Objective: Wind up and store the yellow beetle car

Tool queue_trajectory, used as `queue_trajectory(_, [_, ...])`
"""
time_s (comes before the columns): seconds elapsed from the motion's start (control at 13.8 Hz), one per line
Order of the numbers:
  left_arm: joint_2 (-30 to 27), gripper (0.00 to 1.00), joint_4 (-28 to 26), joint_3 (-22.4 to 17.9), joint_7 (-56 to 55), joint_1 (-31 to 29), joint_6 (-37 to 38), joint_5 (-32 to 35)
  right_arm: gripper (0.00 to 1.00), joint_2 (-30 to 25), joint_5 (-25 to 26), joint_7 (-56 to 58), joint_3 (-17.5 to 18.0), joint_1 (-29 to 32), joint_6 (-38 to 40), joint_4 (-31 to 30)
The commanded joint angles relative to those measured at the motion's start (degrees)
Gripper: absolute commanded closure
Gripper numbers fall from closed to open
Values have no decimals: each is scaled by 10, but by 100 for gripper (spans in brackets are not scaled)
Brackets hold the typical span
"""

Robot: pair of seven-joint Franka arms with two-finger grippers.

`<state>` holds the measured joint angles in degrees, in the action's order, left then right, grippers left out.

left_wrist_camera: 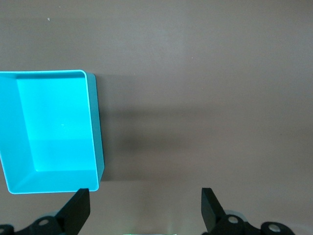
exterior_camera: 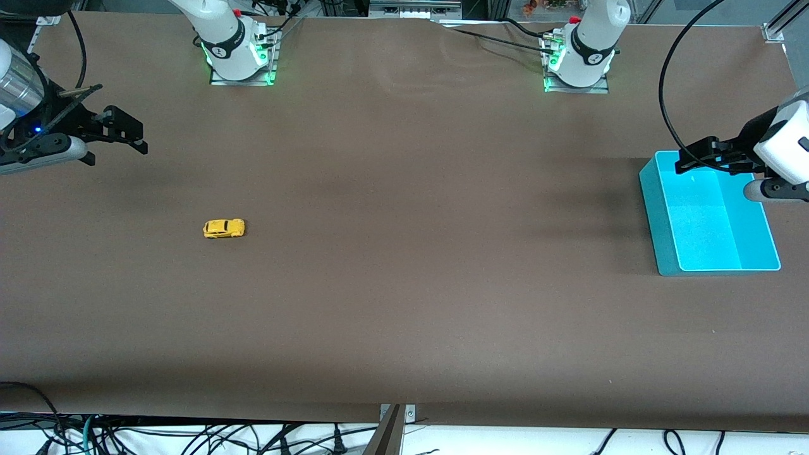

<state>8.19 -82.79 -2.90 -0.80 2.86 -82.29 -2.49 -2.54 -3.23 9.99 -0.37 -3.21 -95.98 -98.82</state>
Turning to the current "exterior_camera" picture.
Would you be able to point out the teal plastic bin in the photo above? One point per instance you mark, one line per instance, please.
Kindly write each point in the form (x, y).
(708, 221)

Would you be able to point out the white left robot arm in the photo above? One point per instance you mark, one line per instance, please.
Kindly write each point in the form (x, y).
(594, 38)

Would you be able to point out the diagonal aluminium profile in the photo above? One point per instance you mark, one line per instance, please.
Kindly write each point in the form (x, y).
(793, 12)

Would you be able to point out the silver table edge bracket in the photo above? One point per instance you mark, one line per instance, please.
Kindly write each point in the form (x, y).
(409, 414)

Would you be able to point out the black power plug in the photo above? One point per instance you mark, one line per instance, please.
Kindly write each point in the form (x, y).
(284, 446)
(339, 445)

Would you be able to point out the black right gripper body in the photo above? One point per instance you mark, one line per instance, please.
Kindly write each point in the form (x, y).
(71, 121)

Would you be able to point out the dark angled support bar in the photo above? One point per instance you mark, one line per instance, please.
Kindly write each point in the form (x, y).
(385, 439)

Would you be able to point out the silver corner bracket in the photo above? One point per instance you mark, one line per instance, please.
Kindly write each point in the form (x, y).
(47, 22)
(773, 33)

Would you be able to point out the yellow toy beetle car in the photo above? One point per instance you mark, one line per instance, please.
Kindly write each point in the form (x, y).
(222, 229)

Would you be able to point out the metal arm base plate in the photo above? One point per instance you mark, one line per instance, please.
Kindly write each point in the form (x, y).
(243, 82)
(575, 90)

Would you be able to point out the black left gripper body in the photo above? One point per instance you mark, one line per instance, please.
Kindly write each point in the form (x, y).
(743, 140)

